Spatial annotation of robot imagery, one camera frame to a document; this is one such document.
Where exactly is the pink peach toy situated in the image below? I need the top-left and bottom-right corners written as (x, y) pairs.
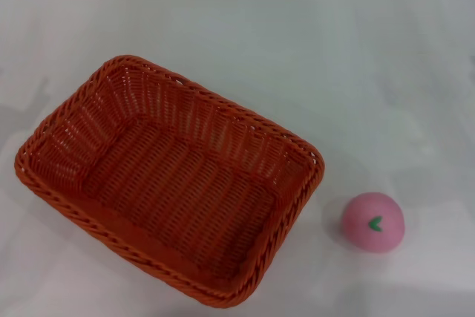
top-left (341, 191), bottom-right (406, 255)

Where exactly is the orange woven plastic basket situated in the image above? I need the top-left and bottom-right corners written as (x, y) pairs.
top-left (14, 54), bottom-right (323, 309)

